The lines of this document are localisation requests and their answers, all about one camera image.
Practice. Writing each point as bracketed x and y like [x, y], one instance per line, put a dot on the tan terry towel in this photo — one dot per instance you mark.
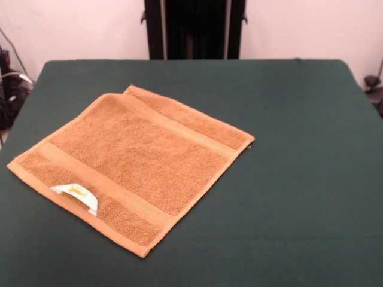
[134, 161]

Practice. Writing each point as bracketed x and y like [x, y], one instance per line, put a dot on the tall black metal rack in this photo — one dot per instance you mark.
[194, 30]

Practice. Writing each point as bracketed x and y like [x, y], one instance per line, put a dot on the dark green table cloth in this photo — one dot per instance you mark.
[299, 209]

